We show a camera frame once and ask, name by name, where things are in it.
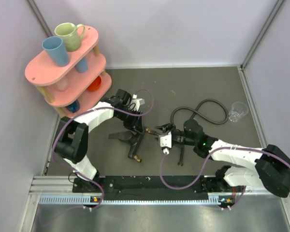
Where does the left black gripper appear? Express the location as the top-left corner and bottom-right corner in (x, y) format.
(116, 108), (144, 134)

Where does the black rubber hose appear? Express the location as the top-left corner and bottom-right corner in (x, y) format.
(149, 98), (229, 167)

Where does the black fitting with brass connectors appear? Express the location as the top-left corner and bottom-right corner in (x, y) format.
(108, 127), (149, 163)

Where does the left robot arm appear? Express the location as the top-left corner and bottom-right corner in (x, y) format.
(53, 89), (145, 192)

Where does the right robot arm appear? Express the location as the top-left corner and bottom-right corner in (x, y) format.
(147, 119), (290, 198)

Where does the orange bowl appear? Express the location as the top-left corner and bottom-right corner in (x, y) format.
(87, 76), (102, 91)

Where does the dark blue cup bottom shelf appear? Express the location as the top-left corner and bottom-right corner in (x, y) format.
(66, 100), (80, 113)

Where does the clear plastic cup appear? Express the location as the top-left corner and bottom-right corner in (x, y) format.
(229, 101), (249, 122)

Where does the pink three-tier shelf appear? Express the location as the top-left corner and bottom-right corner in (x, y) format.
(25, 26), (112, 117)

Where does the small blue cup middle shelf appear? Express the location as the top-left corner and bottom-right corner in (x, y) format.
(75, 57), (88, 73)

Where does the translucent pink cup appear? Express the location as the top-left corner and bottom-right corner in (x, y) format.
(55, 76), (69, 92)

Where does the blue plastic tumbler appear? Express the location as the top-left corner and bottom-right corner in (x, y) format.
(42, 36), (70, 67)

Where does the green ceramic mug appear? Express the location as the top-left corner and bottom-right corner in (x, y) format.
(54, 22), (86, 52)

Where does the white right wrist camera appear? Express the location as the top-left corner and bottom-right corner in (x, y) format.
(158, 132), (172, 155)

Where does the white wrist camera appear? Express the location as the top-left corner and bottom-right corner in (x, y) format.
(131, 94), (145, 111)
(158, 132), (172, 155)

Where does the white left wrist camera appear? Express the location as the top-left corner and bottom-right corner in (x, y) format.
(131, 94), (145, 111)

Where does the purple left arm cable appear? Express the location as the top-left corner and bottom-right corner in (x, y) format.
(51, 88), (154, 211)

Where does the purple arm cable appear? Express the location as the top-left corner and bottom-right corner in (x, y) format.
(159, 147), (290, 193)
(51, 88), (154, 211)

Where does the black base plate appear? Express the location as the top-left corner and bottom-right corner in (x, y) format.
(72, 175), (232, 201)

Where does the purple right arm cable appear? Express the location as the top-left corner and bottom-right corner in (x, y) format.
(159, 147), (290, 193)

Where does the grey slotted cable duct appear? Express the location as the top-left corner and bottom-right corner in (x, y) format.
(38, 193), (221, 205)

